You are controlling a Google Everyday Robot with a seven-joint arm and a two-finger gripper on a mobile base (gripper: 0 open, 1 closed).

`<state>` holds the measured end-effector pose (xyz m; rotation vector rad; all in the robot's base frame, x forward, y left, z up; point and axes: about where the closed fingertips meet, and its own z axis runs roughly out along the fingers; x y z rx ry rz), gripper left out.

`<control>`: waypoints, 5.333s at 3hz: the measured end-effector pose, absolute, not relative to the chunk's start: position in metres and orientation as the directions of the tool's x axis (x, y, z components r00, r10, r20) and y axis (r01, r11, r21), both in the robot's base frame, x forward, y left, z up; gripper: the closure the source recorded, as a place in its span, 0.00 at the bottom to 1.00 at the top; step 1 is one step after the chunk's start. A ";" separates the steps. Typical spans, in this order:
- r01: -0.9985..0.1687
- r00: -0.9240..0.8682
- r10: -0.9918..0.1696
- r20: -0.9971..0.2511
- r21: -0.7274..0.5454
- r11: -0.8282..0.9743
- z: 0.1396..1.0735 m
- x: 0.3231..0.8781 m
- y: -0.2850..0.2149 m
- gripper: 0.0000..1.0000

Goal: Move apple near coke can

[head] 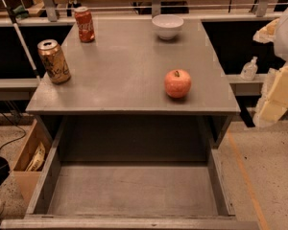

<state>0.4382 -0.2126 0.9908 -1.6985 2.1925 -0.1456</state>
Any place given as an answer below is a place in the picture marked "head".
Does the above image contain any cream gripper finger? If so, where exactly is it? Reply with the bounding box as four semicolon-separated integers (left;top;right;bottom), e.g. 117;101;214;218
252;18;279;43
252;63;288;127

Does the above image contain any red apple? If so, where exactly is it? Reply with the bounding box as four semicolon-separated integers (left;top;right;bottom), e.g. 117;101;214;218
164;69;192;98

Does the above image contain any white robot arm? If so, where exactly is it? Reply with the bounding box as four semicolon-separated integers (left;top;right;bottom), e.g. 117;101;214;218
252;8;288;127

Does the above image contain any red coke can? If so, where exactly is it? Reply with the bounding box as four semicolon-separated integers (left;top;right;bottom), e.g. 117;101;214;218
75;7;95;42

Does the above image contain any gold soda can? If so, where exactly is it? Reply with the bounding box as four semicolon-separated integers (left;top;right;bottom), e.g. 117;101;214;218
37;39;71;84

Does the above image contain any clear plastic bottle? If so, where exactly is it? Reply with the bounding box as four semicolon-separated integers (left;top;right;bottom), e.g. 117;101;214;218
240;57;257;81

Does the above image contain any white ceramic bowl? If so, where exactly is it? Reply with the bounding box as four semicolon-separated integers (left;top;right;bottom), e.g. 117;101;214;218
152;14;184;40

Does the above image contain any grey cabinet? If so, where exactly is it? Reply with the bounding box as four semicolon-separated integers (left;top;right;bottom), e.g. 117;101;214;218
25;16;242;150

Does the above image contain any grey open drawer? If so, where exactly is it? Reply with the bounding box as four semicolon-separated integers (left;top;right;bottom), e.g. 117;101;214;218
1;116;259;230

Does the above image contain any snack bag in box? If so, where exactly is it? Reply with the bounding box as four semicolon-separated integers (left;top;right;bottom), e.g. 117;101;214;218
26;143;46;172

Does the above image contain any cardboard box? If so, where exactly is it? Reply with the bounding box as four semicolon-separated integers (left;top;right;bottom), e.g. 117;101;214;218
12;121;52;206

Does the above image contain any white pole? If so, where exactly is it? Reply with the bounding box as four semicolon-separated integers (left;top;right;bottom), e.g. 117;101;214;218
1;0;40;83

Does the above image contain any black floor cable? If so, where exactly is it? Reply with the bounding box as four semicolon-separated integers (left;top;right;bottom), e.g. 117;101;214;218
0;112;28;157

